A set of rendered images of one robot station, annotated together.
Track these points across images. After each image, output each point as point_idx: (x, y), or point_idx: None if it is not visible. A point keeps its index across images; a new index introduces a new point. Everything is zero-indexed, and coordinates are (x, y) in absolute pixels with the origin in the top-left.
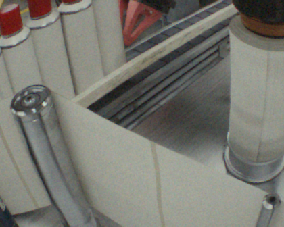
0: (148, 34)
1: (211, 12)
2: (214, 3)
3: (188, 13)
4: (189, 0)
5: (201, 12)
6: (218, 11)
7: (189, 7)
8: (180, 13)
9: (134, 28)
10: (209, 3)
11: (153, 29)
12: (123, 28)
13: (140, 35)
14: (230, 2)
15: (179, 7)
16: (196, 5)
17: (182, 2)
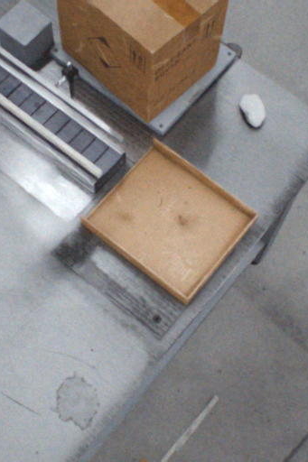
0: None
1: None
2: (10, 68)
3: (13, 52)
4: (14, 45)
5: None
6: None
7: (14, 50)
8: (3, 43)
9: None
10: (58, 78)
11: None
12: (2, 6)
13: None
14: (11, 82)
15: (1, 38)
16: (23, 57)
17: (4, 39)
